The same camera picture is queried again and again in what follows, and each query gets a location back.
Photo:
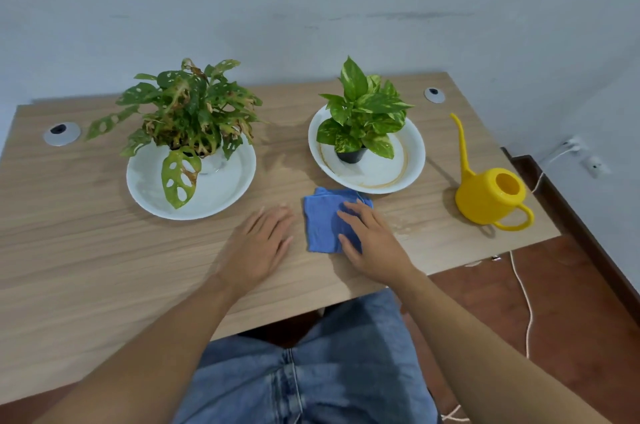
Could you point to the blue microfibre cloth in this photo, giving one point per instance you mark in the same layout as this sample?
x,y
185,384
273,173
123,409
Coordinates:
x,y
320,224

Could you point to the white wall socket with plug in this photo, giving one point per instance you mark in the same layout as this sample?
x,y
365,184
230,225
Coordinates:
x,y
574,145

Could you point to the monstera plant with holed leaves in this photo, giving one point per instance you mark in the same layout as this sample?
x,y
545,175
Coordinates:
x,y
195,109

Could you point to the person's right forearm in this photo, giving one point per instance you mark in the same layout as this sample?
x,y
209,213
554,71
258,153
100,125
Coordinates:
x,y
490,363

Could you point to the yellow plastic watering can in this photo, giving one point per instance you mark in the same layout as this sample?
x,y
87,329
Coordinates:
x,y
485,201

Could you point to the plain white plate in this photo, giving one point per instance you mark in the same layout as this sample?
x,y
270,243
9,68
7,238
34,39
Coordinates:
x,y
220,189

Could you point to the blue denim jeans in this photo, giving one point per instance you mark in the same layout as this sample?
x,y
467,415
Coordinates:
x,y
340,373

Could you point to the wooden table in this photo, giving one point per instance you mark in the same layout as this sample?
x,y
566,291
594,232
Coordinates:
x,y
125,259

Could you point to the person's left forearm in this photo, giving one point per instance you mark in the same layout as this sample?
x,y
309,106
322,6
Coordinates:
x,y
140,358

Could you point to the person's right hand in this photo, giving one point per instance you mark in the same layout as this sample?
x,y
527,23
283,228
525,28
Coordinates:
x,y
380,251

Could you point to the pothos plant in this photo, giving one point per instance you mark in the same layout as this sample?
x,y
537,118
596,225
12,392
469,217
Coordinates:
x,y
362,111

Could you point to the person's left hand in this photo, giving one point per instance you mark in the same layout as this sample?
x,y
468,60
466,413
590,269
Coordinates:
x,y
252,254

